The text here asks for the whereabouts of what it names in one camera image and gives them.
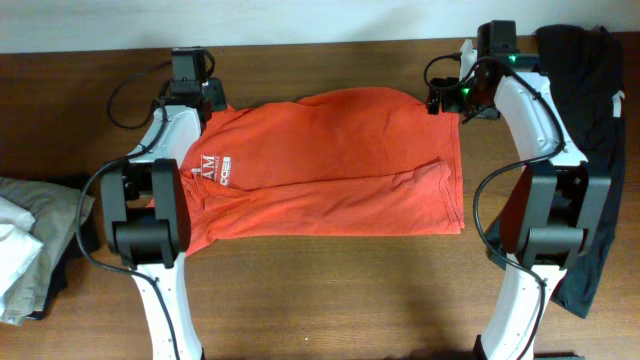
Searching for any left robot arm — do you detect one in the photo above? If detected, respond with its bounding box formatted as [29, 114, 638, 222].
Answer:
[100, 78, 226, 359]

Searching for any red t-shirt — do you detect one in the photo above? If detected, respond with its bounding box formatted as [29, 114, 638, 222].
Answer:
[180, 87, 464, 253]

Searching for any black t-shirt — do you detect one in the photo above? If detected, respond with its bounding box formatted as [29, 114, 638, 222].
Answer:
[487, 24, 627, 320]

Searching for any black folded garment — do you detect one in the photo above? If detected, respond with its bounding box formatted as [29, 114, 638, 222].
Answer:
[24, 172, 103, 321]

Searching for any grey folded garment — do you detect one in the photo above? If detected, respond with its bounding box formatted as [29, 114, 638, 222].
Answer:
[1, 173, 99, 326]

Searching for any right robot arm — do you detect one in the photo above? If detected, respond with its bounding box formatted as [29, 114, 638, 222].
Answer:
[425, 51, 611, 360]

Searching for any white folded garment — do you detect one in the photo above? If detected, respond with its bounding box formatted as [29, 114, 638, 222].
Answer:
[1, 198, 43, 299]

